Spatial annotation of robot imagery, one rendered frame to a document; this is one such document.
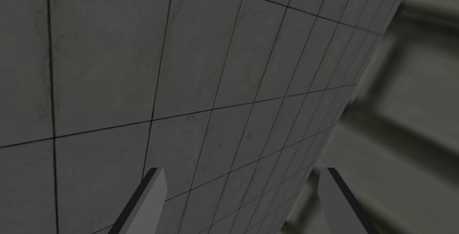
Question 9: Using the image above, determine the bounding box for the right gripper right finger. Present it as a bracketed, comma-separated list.
[317, 167, 381, 234]

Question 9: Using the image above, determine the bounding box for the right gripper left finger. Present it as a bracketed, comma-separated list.
[107, 167, 168, 234]

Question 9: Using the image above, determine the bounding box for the grey panelled door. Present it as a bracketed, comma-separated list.
[279, 0, 459, 234]

